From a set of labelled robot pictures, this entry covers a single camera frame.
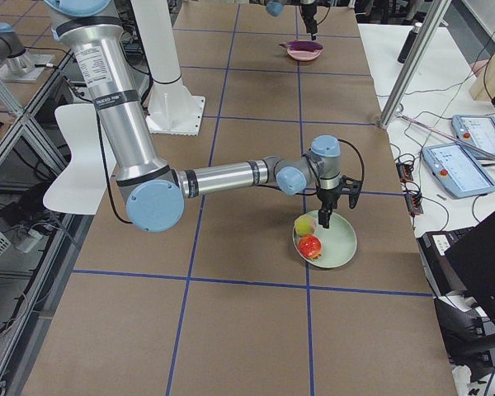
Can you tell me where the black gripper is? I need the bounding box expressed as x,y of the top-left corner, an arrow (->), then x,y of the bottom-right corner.
316,176 -> 361,229

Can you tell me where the purple eggplant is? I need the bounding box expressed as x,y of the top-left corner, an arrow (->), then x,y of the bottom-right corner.
279,40 -> 323,52

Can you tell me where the yellow pink peach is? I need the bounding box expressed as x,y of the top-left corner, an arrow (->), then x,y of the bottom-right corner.
294,214 -> 317,237

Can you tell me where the red pomegranate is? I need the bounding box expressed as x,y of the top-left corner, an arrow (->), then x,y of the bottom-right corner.
297,234 -> 323,260

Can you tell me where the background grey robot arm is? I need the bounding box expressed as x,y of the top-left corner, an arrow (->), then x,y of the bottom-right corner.
0,22 -> 40,83

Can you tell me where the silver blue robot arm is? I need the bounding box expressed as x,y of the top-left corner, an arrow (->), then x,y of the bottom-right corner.
47,1 -> 362,232
262,0 -> 318,40

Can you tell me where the green plate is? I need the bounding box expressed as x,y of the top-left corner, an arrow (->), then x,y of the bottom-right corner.
292,210 -> 357,269

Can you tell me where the pink plate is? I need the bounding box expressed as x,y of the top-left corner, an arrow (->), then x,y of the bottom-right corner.
286,50 -> 322,62

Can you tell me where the black bottle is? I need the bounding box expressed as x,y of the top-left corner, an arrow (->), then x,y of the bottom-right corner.
397,22 -> 422,64

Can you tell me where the near teach pendant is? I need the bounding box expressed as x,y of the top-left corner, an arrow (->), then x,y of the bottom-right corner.
422,144 -> 495,199

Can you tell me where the teach pendant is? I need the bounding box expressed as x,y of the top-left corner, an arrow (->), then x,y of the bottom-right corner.
451,115 -> 495,155
422,144 -> 495,199

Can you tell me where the black laptop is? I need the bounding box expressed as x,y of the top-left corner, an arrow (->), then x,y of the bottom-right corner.
417,210 -> 495,323

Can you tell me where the far teach pendant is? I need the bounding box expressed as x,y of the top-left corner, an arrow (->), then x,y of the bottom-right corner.
451,115 -> 495,155

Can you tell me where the white chair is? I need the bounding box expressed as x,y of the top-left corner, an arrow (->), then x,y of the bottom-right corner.
43,103 -> 116,215

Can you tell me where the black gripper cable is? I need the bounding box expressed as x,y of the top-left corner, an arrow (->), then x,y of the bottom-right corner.
337,139 -> 364,185

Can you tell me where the aluminium frame post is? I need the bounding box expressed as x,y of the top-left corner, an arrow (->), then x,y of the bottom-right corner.
378,0 -> 451,130

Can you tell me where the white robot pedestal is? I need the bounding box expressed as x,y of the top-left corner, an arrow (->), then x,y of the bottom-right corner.
131,0 -> 205,136

